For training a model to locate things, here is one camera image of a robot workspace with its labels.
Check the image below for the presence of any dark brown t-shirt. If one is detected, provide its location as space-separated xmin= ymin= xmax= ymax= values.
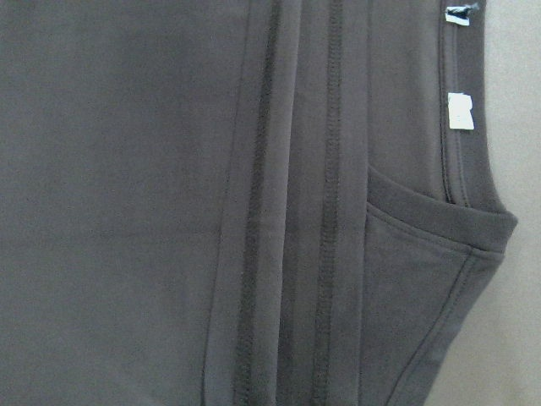
xmin=1 ymin=1 xmax=516 ymax=405

